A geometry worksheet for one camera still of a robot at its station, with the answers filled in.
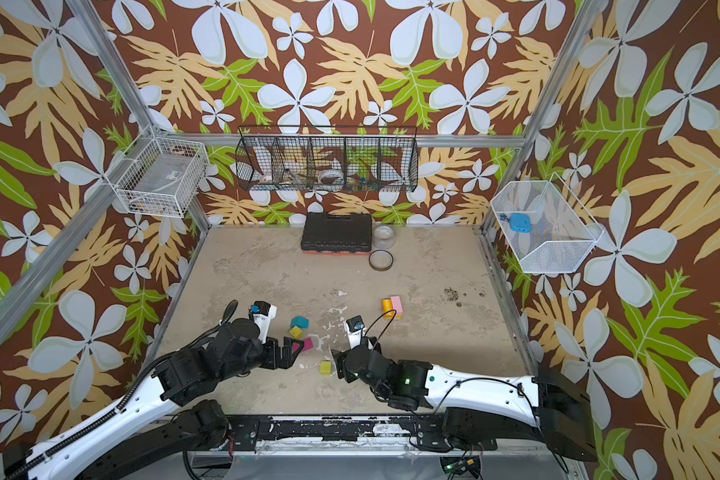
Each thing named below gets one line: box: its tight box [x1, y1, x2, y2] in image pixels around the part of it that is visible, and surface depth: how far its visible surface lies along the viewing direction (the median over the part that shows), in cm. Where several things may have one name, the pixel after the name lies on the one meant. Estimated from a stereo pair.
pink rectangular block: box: [390, 295, 404, 319], surface depth 96 cm
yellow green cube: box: [320, 361, 333, 377], surface depth 84 cm
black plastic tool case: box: [301, 212, 372, 256], surface depth 117 cm
